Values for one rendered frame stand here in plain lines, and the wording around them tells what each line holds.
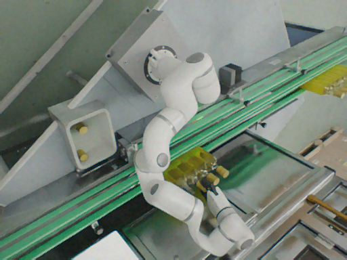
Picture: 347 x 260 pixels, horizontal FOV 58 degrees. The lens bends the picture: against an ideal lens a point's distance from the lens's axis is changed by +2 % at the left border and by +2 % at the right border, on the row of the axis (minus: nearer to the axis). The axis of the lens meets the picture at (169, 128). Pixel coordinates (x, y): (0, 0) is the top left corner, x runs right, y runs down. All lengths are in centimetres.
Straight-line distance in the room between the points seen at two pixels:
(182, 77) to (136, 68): 31
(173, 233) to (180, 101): 60
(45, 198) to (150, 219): 42
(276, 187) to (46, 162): 101
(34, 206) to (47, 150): 21
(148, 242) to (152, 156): 51
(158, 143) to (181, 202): 19
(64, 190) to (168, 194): 51
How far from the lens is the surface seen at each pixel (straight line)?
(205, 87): 99
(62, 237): 129
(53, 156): 131
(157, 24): 120
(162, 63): 117
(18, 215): 130
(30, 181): 134
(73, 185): 132
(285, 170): 165
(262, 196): 150
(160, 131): 91
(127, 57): 116
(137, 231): 134
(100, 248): 132
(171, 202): 94
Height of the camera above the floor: 180
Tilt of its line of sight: 41 degrees down
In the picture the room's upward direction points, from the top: 124 degrees clockwise
